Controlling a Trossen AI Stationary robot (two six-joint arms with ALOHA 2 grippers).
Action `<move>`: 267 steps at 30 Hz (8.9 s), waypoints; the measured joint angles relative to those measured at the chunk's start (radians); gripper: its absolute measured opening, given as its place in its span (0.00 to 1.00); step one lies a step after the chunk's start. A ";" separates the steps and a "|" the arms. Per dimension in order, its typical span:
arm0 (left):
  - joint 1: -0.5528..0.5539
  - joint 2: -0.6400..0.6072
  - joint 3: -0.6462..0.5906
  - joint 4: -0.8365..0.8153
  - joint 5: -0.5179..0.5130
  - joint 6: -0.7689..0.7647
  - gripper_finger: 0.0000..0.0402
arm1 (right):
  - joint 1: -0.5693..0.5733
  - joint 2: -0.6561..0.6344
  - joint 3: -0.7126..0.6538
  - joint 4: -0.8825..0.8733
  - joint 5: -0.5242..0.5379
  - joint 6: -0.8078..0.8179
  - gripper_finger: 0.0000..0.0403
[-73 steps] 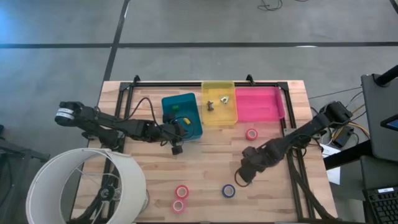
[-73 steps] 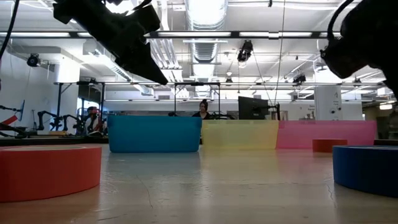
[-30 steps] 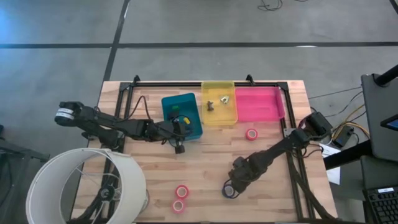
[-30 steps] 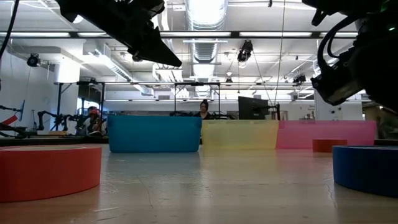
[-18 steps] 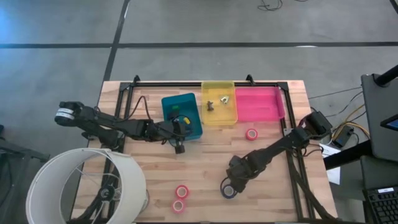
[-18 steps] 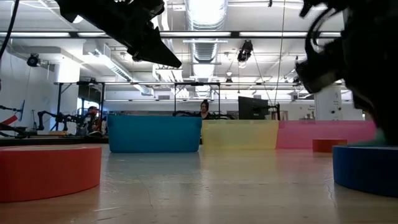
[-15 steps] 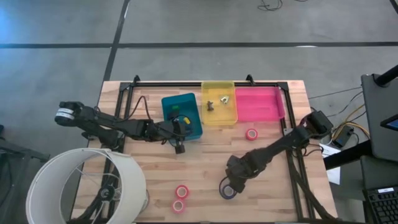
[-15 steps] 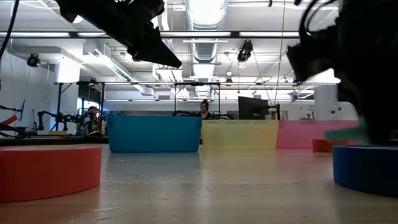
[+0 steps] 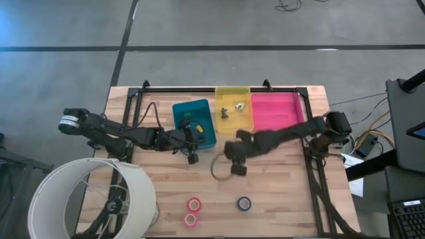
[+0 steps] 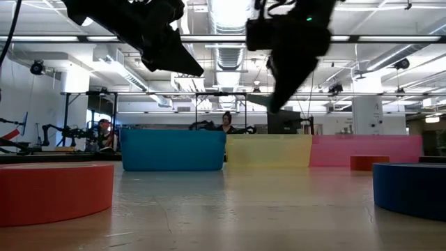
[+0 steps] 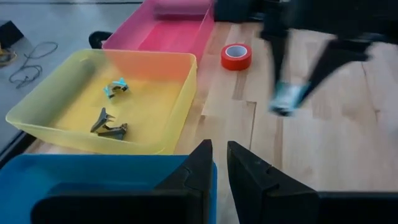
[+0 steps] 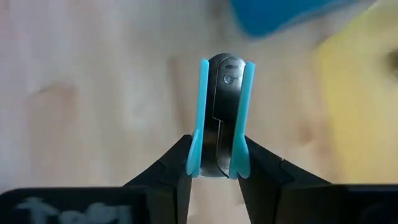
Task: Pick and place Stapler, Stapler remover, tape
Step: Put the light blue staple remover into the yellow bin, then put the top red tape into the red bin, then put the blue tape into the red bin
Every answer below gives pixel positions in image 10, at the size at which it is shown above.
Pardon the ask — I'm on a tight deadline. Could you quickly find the silver ventilation duct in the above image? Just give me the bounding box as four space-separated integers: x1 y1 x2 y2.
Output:
207 0 257 111

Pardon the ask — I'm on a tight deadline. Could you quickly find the black aluminium table frame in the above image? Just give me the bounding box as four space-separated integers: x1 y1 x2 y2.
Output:
0 152 446 165

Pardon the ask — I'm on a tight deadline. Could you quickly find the pink translucent plastic bin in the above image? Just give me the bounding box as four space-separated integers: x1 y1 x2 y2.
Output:
309 135 423 167

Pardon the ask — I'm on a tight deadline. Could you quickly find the red tape roll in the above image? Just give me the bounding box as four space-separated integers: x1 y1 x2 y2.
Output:
0 162 115 227

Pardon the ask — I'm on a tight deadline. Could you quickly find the small orange block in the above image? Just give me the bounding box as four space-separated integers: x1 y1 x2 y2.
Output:
350 155 390 172

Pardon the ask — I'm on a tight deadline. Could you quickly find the white pillar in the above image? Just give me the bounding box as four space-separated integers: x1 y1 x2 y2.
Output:
351 96 384 136

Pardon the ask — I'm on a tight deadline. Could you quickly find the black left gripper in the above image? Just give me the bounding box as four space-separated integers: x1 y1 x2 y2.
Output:
62 0 205 77

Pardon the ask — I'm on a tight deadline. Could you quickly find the blue plastic bin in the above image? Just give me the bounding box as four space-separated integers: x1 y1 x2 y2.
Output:
120 128 227 172

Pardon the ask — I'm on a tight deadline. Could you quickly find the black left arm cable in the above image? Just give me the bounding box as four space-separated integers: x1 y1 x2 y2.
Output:
0 0 22 67

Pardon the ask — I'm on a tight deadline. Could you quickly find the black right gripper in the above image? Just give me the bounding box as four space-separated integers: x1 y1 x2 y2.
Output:
268 6 336 114

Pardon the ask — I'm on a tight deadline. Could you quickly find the black metal frame stand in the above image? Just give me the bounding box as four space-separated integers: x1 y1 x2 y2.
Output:
194 91 249 132

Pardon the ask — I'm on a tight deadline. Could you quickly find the blue tape roll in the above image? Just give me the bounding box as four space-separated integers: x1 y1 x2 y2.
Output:
372 162 446 222

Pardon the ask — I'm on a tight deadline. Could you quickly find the yellow translucent plastic bin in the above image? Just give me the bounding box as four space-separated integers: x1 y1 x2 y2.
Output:
225 134 314 169

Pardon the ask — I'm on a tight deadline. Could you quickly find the black overhead frame beam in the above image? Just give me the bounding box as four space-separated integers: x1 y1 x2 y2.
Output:
0 33 446 44

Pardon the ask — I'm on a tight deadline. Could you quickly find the black computer monitor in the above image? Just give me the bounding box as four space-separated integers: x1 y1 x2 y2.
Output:
267 108 302 135

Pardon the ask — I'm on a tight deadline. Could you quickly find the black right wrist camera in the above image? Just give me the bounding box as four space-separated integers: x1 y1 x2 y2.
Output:
245 18 277 52

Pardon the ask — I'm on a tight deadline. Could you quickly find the person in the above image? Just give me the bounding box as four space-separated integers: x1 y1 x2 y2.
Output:
215 110 238 135
96 118 119 151

